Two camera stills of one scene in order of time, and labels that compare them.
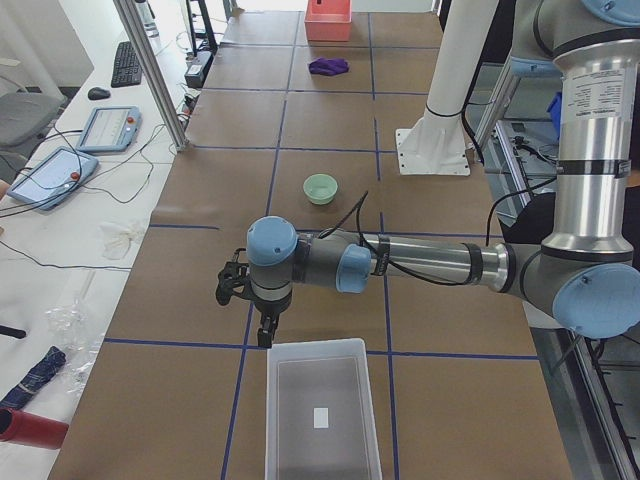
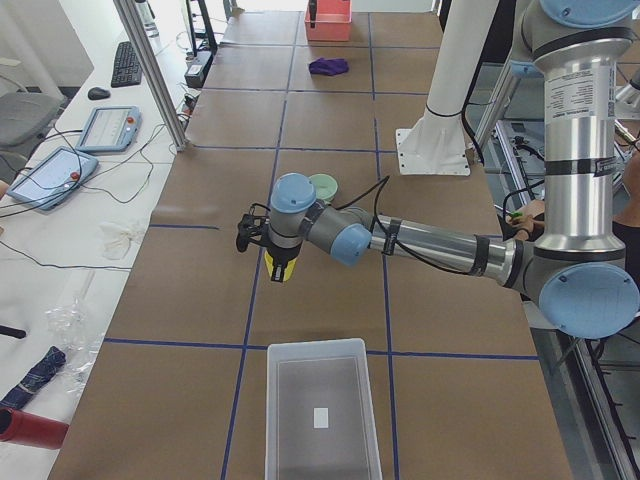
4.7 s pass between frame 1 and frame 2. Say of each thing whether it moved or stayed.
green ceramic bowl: stayed
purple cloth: stayed
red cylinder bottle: stayed
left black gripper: moved
